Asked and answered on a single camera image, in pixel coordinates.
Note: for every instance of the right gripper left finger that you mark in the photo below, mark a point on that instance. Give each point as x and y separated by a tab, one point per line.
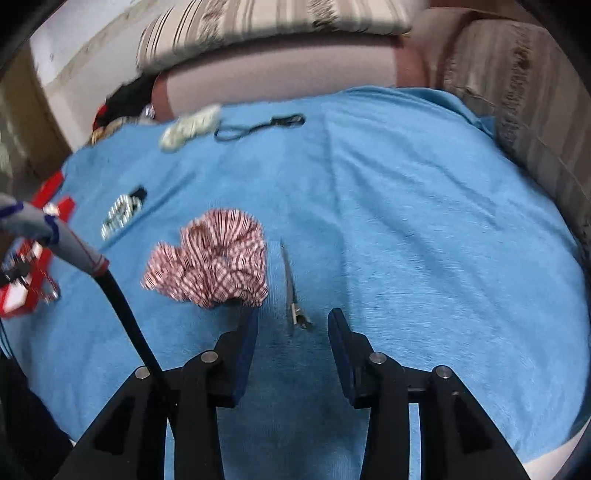
127	439

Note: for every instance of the cream dotted scrunchie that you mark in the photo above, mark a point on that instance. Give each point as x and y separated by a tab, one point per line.
203	122

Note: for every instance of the silver metal hair clip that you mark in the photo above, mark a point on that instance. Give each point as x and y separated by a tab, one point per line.
296	317

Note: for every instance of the dark clothes pile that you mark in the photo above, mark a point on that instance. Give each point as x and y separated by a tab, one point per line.
129	100

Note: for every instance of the red box lid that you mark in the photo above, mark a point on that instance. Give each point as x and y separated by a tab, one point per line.
47	190

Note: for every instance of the beige patterned cloth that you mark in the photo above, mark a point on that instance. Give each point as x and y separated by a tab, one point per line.
102	133

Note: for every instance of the red jewelry box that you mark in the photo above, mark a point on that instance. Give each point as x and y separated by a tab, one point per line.
25	281

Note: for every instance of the blue towel bed cover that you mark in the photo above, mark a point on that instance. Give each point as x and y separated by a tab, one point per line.
397	207

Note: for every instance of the striped floral pillow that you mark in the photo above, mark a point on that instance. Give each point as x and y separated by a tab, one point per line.
191	28
518	74

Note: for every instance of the striped floral pillow right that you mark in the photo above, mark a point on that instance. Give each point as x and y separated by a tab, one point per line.
518	74

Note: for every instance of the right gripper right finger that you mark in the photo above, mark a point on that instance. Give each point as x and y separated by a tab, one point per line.
433	409

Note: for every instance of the red white checkered scrunchie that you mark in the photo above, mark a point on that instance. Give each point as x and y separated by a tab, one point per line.
221	257

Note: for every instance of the pink mauve cushion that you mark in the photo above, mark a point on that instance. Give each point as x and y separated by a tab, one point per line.
284	68

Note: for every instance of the striped floral pillow centre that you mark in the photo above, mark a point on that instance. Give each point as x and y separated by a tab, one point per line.
191	28

